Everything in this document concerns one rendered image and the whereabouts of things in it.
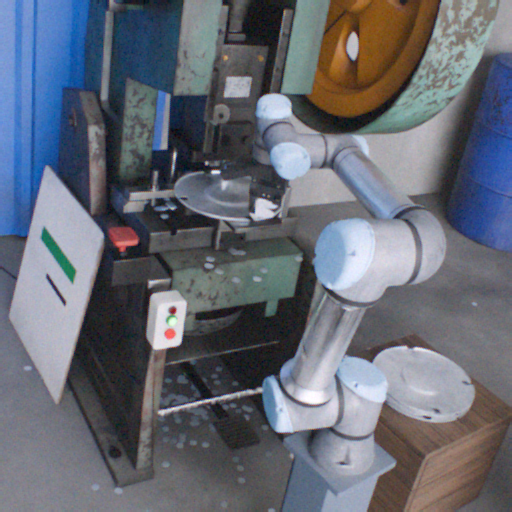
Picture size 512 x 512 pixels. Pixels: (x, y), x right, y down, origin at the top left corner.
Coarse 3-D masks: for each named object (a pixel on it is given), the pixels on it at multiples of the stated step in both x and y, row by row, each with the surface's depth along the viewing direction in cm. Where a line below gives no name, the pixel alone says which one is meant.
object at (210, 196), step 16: (192, 176) 203; (208, 176) 204; (176, 192) 192; (192, 192) 194; (208, 192) 194; (224, 192) 196; (240, 192) 197; (192, 208) 185; (208, 208) 187; (224, 208) 189; (240, 208) 190; (272, 208) 193
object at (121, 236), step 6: (114, 228) 175; (120, 228) 175; (126, 228) 176; (108, 234) 173; (114, 234) 172; (120, 234) 173; (126, 234) 173; (132, 234) 174; (114, 240) 171; (120, 240) 170; (126, 240) 171; (132, 240) 171; (120, 246) 172
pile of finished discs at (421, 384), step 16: (384, 352) 215; (400, 352) 217; (416, 352) 218; (432, 352) 219; (384, 368) 208; (400, 368) 210; (416, 368) 210; (432, 368) 212; (448, 368) 213; (400, 384) 203; (416, 384) 203; (432, 384) 204; (448, 384) 207; (464, 384) 209; (400, 400) 197; (416, 400) 198; (432, 400) 199; (448, 400) 200; (464, 400) 201; (416, 416) 195; (432, 416) 195; (448, 416) 196
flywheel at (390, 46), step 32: (352, 0) 194; (384, 0) 188; (416, 0) 178; (352, 32) 206; (384, 32) 190; (416, 32) 175; (320, 64) 215; (352, 64) 202; (384, 64) 191; (416, 64) 176; (320, 96) 211; (352, 96) 198; (384, 96) 187
